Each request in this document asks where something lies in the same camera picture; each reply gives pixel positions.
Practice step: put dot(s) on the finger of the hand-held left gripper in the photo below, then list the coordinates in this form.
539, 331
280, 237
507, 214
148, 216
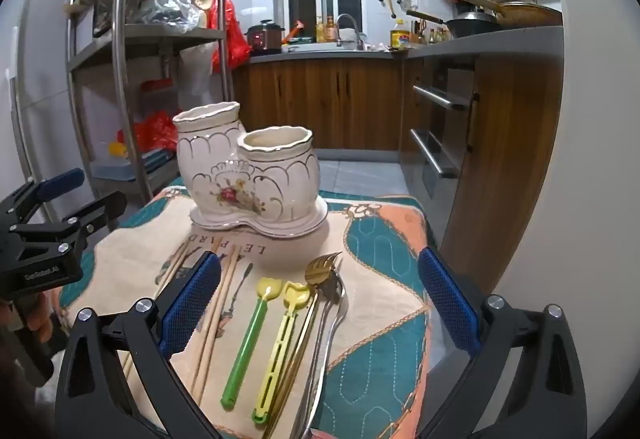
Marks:
62, 181
97, 211

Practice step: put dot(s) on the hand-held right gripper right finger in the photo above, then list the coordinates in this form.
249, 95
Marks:
447, 299

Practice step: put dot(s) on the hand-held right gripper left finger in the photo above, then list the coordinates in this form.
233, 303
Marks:
192, 304

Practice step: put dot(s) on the yellow plastic spoon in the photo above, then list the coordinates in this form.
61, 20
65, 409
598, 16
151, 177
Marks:
280, 349

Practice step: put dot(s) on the silver metal spoon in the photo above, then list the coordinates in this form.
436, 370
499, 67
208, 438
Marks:
335, 299

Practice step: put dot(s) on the gold metal fork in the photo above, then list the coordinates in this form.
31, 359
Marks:
322, 271

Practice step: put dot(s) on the floral ceramic utensil holder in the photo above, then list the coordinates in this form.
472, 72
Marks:
250, 174

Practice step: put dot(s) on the person's left hand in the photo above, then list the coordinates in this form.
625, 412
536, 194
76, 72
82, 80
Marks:
39, 319

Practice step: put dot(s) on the stack of blue containers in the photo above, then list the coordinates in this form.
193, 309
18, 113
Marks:
130, 166

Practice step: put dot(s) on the printed quilted table cloth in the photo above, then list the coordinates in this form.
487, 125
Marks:
370, 289

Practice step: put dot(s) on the crumpled red plastic bag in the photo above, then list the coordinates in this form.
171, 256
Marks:
155, 131

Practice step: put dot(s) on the metal shelf rack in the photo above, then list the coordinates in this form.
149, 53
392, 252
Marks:
120, 44

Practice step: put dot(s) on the white plastic bag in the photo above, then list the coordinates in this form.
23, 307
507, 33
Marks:
195, 74

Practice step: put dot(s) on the clear plastic bag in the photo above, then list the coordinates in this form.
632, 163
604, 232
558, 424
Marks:
170, 9

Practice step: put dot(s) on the hanging red plastic bag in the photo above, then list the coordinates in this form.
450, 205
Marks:
230, 34

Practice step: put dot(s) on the wooden base cabinet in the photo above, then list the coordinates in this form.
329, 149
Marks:
320, 104

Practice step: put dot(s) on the dark rice cooker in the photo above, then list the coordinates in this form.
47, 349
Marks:
265, 39

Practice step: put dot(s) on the grey kitchen countertop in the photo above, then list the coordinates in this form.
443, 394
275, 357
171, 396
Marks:
490, 44

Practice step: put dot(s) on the yellow oil bottle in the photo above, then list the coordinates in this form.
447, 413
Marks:
399, 36

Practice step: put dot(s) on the black wok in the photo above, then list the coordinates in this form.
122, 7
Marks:
470, 26

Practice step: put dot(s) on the chrome faucet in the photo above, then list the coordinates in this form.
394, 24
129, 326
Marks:
347, 26

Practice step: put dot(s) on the brown frying pan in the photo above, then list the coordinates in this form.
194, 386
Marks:
530, 14

